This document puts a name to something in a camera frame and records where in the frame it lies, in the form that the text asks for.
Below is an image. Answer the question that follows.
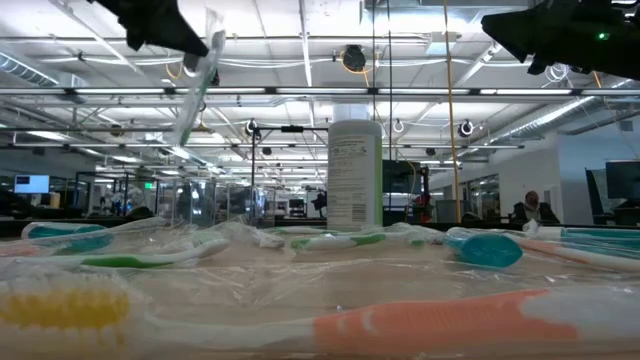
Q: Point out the long ceiling light bar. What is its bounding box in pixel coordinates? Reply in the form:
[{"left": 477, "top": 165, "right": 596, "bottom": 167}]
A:
[{"left": 0, "top": 85, "right": 640, "bottom": 97}]

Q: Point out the black hanging cable with coil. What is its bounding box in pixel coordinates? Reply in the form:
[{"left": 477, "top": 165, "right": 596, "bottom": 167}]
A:
[{"left": 387, "top": 0, "right": 395, "bottom": 214}]

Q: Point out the thin black hanging cable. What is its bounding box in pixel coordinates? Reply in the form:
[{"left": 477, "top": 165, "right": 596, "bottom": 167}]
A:
[{"left": 370, "top": 0, "right": 377, "bottom": 121}]

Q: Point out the computer monitor blue screen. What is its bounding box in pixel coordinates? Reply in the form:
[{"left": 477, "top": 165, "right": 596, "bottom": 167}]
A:
[{"left": 13, "top": 173, "right": 51, "bottom": 195}]

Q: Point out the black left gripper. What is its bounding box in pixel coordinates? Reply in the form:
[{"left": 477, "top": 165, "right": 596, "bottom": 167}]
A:
[{"left": 88, "top": 0, "right": 210, "bottom": 55}]

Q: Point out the black ceiling cable reel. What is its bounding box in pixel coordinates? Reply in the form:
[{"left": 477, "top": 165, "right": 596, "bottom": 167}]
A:
[
  {"left": 181, "top": 52, "right": 221, "bottom": 87},
  {"left": 341, "top": 43, "right": 369, "bottom": 74}
]

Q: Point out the white wipes canister green stripe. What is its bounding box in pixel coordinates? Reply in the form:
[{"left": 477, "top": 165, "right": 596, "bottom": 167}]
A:
[{"left": 327, "top": 118, "right": 385, "bottom": 231}]

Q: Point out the black aluminium table frame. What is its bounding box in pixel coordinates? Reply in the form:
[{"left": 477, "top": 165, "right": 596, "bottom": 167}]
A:
[{"left": 0, "top": 215, "right": 640, "bottom": 239}]

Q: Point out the dark computer monitor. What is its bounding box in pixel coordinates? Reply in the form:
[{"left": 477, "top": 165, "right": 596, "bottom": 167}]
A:
[{"left": 604, "top": 159, "right": 640, "bottom": 201}]

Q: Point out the black background machine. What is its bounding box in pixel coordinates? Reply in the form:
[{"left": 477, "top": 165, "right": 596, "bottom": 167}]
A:
[{"left": 382, "top": 159, "right": 430, "bottom": 225}]

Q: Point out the seated person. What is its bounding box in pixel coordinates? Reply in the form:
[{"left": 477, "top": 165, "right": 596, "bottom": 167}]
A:
[{"left": 509, "top": 189, "right": 562, "bottom": 225}]

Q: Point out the teal mouthwash bottle white cap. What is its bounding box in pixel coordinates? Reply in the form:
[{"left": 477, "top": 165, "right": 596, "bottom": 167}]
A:
[
  {"left": 20, "top": 221, "right": 115, "bottom": 255},
  {"left": 442, "top": 227, "right": 525, "bottom": 270},
  {"left": 534, "top": 225, "right": 640, "bottom": 261}
]

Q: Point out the black office chair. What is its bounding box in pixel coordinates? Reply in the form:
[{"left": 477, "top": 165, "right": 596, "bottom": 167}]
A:
[{"left": 584, "top": 167, "right": 607, "bottom": 225}]

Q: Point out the black background camera stand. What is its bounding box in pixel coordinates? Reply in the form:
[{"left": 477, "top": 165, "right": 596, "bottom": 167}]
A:
[{"left": 249, "top": 123, "right": 331, "bottom": 226}]

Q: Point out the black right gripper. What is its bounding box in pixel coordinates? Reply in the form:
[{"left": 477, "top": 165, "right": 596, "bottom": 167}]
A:
[{"left": 480, "top": 0, "right": 640, "bottom": 81}]

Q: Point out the orange white toothbrush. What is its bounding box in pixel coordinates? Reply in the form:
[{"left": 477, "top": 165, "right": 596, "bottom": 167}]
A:
[
  {"left": 0, "top": 272, "right": 640, "bottom": 359},
  {"left": 514, "top": 233, "right": 640, "bottom": 274}
]

